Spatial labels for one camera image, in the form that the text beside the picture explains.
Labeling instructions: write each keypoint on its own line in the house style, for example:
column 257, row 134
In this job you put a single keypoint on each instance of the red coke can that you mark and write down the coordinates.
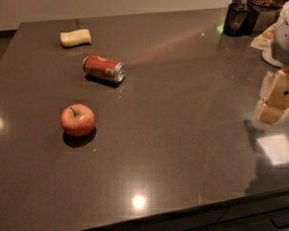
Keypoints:
column 104, row 69

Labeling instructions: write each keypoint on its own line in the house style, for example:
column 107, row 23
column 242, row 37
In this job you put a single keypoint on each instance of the black cup holder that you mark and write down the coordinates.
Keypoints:
column 239, row 21

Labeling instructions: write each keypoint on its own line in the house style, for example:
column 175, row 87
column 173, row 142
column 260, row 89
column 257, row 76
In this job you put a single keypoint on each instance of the white canister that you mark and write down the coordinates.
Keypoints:
column 270, row 56

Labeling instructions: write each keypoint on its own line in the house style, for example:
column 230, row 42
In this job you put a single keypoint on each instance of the yellow sponge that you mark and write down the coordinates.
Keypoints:
column 74, row 38

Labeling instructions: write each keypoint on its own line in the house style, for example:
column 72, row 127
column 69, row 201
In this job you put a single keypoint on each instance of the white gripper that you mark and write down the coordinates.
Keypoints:
column 287, row 38

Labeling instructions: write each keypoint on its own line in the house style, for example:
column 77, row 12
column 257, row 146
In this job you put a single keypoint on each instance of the red apple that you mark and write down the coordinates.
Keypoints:
column 77, row 120

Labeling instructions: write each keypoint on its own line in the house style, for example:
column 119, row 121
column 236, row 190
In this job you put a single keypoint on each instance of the black drawer handle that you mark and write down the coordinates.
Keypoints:
column 281, row 222

